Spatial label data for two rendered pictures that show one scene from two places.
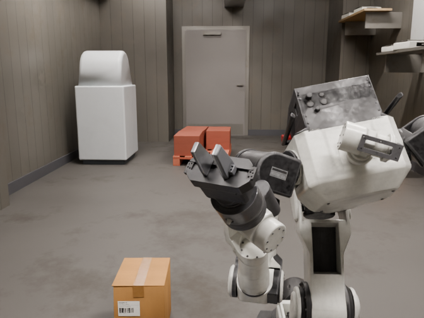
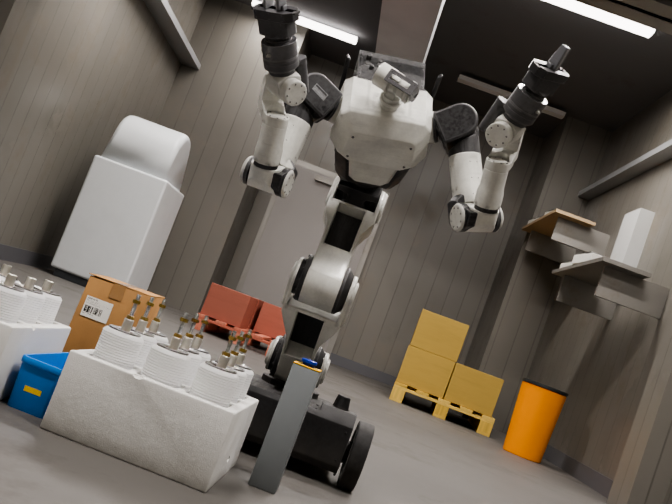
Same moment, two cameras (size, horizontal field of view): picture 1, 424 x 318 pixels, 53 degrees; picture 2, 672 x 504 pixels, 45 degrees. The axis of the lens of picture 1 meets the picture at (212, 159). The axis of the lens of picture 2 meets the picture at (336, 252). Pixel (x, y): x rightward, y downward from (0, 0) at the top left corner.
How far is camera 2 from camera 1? 152 cm
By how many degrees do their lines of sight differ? 16
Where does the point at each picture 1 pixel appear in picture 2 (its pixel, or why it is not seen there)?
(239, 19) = not seen: hidden behind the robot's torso
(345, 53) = (519, 278)
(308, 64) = (461, 285)
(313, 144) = (357, 86)
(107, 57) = (162, 133)
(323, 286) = (328, 255)
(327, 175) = (359, 108)
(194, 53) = (291, 201)
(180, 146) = (215, 302)
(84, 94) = (105, 171)
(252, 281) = (265, 146)
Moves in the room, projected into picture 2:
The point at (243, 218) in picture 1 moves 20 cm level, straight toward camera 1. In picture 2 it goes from (279, 55) to (269, 23)
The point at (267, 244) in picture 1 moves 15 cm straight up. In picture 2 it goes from (288, 91) to (310, 35)
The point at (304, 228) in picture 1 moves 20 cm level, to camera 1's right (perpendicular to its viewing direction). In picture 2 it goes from (331, 204) to (392, 227)
